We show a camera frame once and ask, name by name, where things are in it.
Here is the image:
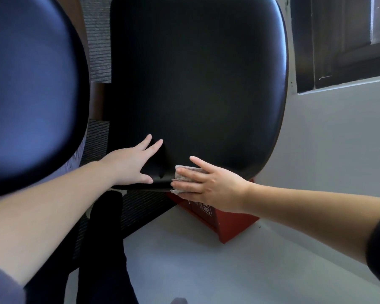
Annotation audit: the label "person's left hand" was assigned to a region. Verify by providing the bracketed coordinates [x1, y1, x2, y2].
[98, 134, 164, 187]

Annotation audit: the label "person's right hand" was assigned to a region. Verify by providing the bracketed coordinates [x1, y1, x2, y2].
[170, 156, 252, 215]

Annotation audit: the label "light blue cleaning cloth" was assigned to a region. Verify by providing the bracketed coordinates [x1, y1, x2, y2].
[170, 165, 209, 196]

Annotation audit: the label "wooden chair with black cushion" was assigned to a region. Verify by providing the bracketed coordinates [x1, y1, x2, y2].
[0, 0, 289, 200]

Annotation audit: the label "person's right forearm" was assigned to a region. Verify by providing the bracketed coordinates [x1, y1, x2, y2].
[243, 182, 380, 265]

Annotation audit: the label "person's left forearm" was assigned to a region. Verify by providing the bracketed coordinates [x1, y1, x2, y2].
[0, 160, 121, 287]

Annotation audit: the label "red fire extinguisher box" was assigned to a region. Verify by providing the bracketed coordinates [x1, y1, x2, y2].
[168, 179, 260, 244]

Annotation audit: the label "black trousers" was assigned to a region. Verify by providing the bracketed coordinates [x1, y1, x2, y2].
[24, 190, 140, 304]

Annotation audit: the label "dark window frame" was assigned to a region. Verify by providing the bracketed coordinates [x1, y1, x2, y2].
[310, 0, 380, 90]

